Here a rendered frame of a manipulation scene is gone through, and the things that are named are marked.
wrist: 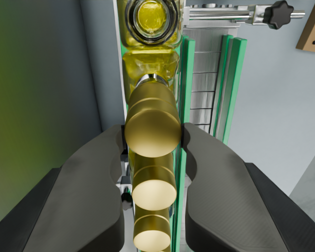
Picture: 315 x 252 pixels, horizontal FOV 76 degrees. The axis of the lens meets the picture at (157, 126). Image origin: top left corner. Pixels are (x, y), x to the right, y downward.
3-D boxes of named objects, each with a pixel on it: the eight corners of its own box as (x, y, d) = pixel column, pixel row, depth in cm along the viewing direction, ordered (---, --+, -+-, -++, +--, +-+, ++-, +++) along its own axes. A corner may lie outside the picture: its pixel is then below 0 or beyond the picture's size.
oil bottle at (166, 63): (134, 33, 35) (116, 58, 17) (166, 33, 35) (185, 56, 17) (136, 66, 38) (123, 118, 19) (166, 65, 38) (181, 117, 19)
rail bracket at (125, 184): (107, 154, 48) (93, 199, 37) (135, 153, 48) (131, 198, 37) (109, 167, 50) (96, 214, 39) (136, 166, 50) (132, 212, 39)
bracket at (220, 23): (181, 4, 39) (186, 3, 33) (229, 4, 39) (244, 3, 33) (180, 25, 41) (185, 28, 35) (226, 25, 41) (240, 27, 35)
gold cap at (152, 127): (126, 81, 14) (118, 107, 11) (176, 81, 15) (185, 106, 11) (130, 125, 16) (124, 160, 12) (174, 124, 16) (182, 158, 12)
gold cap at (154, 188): (133, 143, 18) (128, 179, 14) (173, 142, 18) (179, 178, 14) (135, 173, 20) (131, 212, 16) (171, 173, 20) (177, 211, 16)
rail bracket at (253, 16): (175, 4, 33) (188, 0, 22) (277, 3, 33) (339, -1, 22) (174, 25, 34) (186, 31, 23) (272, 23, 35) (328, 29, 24)
